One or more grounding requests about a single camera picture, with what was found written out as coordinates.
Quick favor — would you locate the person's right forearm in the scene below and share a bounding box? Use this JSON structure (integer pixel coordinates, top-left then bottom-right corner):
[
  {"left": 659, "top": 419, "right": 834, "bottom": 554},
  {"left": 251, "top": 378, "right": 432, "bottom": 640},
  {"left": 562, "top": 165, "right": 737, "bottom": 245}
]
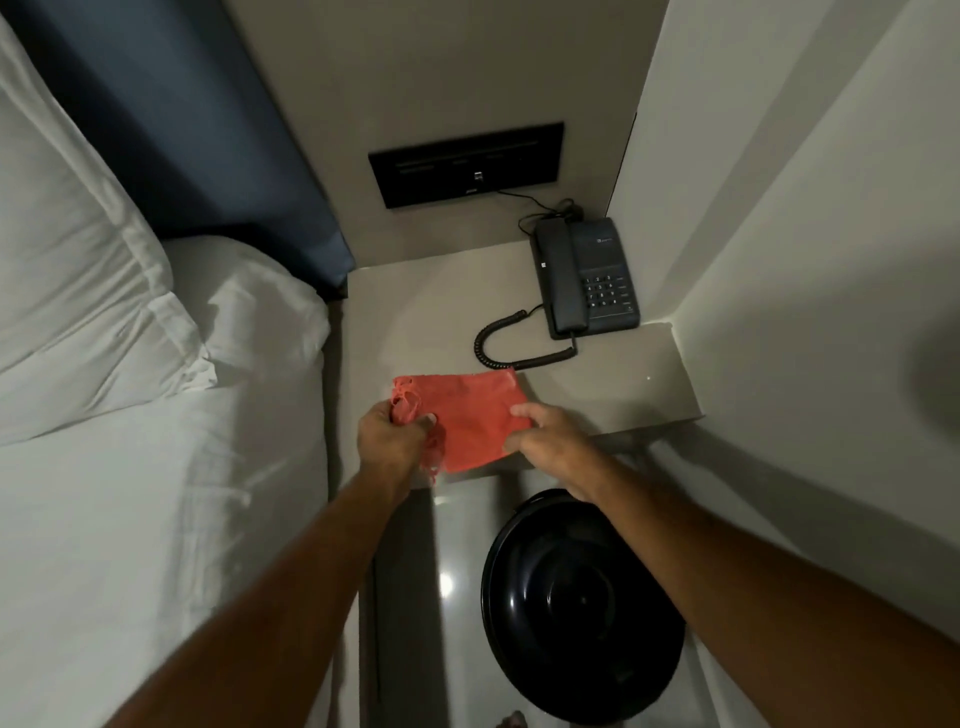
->
[{"left": 581, "top": 463, "right": 960, "bottom": 728}]

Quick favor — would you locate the black desk telephone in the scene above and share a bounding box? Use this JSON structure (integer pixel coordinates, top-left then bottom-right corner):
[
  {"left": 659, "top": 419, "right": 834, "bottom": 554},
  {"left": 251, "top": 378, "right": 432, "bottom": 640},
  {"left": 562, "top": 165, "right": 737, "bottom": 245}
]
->
[{"left": 529, "top": 216, "right": 642, "bottom": 341}]

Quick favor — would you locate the person's left forearm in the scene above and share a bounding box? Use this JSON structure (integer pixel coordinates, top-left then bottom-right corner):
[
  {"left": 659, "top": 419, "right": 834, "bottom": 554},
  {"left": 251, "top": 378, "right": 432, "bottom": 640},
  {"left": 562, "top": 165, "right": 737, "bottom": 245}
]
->
[{"left": 97, "top": 468, "right": 415, "bottom": 728}]

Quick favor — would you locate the black coiled telephone cord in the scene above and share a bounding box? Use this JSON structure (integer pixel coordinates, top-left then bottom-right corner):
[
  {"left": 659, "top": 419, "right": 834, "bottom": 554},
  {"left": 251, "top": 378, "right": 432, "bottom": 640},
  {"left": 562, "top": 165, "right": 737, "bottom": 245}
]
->
[{"left": 473, "top": 302, "right": 580, "bottom": 372}]

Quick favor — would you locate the black round waste bin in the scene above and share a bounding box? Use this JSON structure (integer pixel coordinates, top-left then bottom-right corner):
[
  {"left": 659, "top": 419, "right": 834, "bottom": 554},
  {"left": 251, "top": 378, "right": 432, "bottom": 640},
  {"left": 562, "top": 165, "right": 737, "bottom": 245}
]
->
[{"left": 480, "top": 487, "right": 687, "bottom": 728}]

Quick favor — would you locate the black wall switch panel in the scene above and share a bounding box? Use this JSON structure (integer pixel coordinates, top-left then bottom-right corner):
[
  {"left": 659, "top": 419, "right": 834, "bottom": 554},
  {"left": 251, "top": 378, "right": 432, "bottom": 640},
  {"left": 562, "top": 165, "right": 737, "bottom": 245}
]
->
[{"left": 367, "top": 122, "right": 566, "bottom": 210}]

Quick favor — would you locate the thin black telephone cable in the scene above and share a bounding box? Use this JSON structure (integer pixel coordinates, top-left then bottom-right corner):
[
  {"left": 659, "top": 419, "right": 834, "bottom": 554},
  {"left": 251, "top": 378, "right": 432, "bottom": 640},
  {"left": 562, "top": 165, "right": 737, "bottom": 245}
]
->
[{"left": 495, "top": 187, "right": 586, "bottom": 235}]

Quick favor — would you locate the person's left hand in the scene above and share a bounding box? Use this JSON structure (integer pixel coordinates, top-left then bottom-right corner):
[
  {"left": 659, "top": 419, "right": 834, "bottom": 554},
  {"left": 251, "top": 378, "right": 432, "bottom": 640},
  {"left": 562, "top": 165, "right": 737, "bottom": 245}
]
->
[{"left": 356, "top": 396, "right": 441, "bottom": 489}]

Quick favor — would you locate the white bed sheet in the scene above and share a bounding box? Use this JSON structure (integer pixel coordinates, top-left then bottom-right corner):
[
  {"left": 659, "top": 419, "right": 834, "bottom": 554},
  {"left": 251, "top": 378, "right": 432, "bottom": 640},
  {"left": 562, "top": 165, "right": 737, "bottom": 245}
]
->
[{"left": 0, "top": 352, "right": 335, "bottom": 728}]

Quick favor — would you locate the large white pillow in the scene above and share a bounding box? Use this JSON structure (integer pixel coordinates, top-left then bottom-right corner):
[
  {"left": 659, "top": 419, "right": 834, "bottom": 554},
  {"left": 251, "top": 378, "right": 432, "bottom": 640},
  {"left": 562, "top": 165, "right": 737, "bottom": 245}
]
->
[{"left": 0, "top": 11, "right": 215, "bottom": 447}]

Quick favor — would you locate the blue padded headboard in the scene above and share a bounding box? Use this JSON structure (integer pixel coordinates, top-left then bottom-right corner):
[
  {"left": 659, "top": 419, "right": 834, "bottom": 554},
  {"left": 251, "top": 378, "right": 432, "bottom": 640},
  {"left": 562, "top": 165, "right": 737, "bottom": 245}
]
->
[{"left": 3, "top": 0, "right": 357, "bottom": 297}]

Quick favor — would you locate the small white pillow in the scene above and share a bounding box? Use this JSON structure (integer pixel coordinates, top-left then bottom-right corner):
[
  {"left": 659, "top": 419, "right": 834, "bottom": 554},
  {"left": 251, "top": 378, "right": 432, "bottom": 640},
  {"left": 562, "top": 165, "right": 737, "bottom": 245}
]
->
[{"left": 159, "top": 234, "right": 332, "bottom": 376}]

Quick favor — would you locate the person's right hand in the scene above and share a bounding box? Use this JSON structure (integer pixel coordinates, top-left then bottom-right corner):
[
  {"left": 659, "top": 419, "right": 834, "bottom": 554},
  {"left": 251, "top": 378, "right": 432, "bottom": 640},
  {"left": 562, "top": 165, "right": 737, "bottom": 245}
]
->
[{"left": 502, "top": 402, "right": 610, "bottom": 504}]

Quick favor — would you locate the red cleaning cloth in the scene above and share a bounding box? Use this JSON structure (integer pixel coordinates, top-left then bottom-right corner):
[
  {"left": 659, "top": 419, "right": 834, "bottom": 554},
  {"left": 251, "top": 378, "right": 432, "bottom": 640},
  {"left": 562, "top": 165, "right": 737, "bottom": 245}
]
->
[{"left": 387, "top": 367, "right": 535, "bottom": 485}]

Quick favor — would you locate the black telephone handset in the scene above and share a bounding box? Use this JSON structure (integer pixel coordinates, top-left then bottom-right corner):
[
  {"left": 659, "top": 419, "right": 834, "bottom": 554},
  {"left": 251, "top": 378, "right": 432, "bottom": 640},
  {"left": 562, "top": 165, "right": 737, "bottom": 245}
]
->
[{"left": 532, "top": 218, "right": 591, "bottom": 336}]

